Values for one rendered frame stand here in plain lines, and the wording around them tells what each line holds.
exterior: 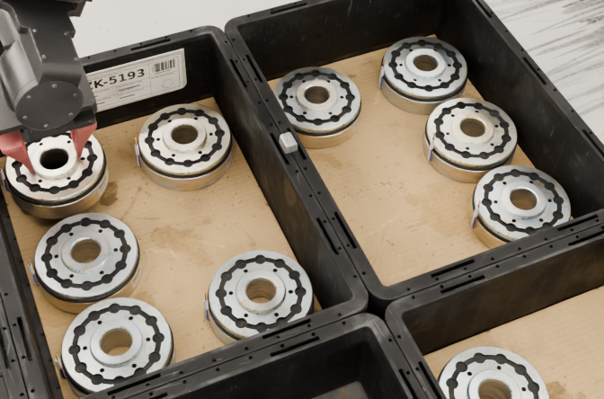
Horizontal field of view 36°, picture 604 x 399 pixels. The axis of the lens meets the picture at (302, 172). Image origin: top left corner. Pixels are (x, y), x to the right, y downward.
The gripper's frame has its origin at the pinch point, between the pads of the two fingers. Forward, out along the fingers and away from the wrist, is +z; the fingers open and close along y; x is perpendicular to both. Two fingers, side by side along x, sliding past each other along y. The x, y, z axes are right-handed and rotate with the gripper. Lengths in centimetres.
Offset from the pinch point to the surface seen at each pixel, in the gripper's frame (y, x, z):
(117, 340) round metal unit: 0.2, -20.6, 4.5
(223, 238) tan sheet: 13.9, -12.5, 6.0
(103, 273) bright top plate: 1.0, -14.1, 2.7
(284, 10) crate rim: 29.4, 8.3, -3.4
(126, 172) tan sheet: 7.1, -0.1, 6.1
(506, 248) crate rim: 35.6, -30.0, -4.0
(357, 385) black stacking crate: 19.7, -33.1, 6.0
